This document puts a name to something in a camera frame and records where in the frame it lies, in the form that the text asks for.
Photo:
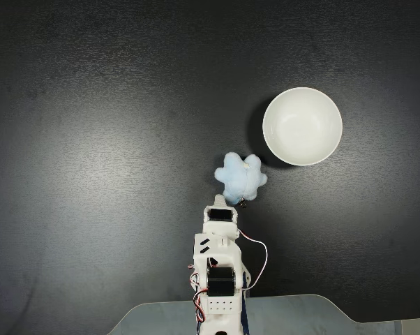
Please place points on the skyblue plush doll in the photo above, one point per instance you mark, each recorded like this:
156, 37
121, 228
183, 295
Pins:
238, 178

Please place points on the white bowl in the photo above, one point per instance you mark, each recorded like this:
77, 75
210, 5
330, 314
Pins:
302, 125

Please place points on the blue table clamp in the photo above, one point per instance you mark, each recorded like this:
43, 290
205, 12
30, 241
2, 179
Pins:
245, 314

